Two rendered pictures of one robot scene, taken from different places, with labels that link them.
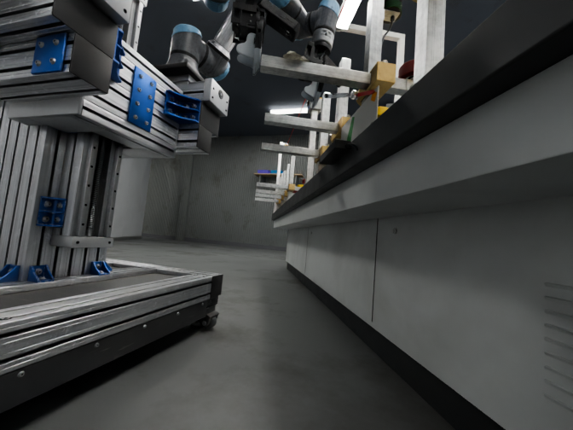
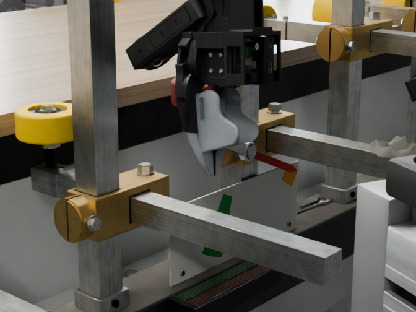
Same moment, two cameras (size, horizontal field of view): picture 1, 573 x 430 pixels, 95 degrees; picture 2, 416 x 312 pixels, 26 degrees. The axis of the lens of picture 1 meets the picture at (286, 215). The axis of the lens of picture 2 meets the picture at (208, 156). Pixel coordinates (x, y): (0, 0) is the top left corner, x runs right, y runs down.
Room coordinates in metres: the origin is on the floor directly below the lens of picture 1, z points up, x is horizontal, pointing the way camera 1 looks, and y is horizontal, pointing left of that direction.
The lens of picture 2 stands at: (1.49, 0.61, 1.17)
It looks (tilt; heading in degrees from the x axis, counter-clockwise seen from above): 17 degrees down; 228
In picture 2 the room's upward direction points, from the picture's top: straight up
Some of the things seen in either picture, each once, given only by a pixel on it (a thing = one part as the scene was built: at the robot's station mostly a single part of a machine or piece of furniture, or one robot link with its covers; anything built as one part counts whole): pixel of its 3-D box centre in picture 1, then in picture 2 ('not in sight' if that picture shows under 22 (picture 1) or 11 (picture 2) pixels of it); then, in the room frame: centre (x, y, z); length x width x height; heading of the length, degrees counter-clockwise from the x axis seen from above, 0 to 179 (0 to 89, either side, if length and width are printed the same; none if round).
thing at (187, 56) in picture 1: (182, 70); not in sight; (1.07, 0.49, 1.09); 0.15 x 0.15 x 0.10
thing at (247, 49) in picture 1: (248, 51); not in sight; (0.61, 0.13, 0.86); 0.06 x 0.03 x 0.09; 97
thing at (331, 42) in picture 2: not in sight; (355, 39); (0.44, -0.24, 0.94); 0.14 x 0.06 x 0.05; 7
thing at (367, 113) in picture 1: (355, 126); (239, 219); (0.73, -0.18, 0.75); 0.26 x 0.01 x 0.10; 7
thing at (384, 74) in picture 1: (374, 86); (248, 137); (0.69, -0.21, 0.84); 0.14 x 0.06 x 0.05; 7
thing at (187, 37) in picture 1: (188, 45); not in sight; (1.08, 0.49, 1.20); 0.13 x 0.12 x 0.14; 147
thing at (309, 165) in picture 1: (310, 149); not in sight; (1.46, -0.11, 0.92); 0.05 x 0.05 x 0.45; 7
